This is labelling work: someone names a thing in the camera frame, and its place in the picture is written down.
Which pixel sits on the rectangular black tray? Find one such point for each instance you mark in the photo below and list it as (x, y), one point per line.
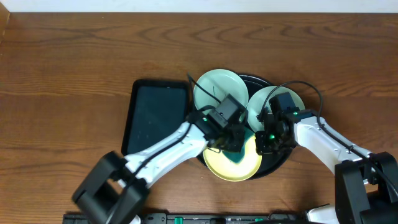
(156, 109)

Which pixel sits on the yellow plate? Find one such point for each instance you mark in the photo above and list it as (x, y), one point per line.
(226, 170)

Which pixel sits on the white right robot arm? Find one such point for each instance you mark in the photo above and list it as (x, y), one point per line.
(365, 182)

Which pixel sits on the round black tray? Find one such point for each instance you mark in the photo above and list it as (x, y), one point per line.
(269, 162)

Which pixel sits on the mint plate with curved mark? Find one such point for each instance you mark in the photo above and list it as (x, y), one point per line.
(214, 86)

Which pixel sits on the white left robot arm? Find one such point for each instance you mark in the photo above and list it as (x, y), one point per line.
(116, 188)

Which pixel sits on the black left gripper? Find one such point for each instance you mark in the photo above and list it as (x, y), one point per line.
(234, 142)

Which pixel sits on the mint plate with straight mark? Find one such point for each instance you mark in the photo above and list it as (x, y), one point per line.
(257, 100)

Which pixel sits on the green yellow sponge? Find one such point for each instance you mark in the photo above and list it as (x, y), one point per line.
(237, 157)

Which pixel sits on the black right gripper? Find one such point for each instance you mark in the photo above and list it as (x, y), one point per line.
(262, 139)

